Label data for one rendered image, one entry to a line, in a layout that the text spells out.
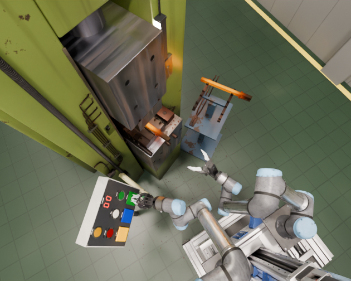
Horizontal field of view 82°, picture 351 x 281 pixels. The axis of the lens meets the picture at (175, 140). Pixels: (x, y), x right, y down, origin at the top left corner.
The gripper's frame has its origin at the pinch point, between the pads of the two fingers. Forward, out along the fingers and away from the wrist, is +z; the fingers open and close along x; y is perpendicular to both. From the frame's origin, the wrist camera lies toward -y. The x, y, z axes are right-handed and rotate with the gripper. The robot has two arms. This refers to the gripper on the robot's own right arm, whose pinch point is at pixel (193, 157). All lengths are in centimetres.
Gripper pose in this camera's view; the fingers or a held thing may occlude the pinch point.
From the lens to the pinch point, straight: 134.4
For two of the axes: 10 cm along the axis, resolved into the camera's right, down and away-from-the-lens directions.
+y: 0.0, 3.6, 9.3
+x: 6.0, -7.5, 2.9
